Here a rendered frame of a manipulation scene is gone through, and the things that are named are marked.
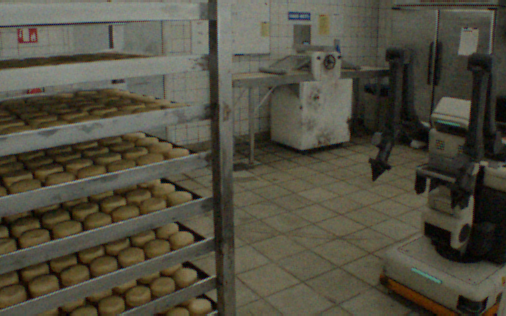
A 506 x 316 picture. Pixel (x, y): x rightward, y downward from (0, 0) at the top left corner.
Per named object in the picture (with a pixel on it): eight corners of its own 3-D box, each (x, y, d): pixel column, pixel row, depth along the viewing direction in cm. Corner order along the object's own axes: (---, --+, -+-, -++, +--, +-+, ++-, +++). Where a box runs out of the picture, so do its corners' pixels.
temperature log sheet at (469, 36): (476, 56, 458) (478, 27, 450) (475, 56, 457) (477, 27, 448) (459, 54, 476) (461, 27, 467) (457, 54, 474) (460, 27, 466)
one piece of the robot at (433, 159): (427, 189, 229) (431, 150, 223) (473, 205, 207) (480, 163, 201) (409, 196, 220) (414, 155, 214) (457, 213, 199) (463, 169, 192)
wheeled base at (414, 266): (438, 251, 291) (444, 217, 284) (527, 289, 242) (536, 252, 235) (375, 285, 254) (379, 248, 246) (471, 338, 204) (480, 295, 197)
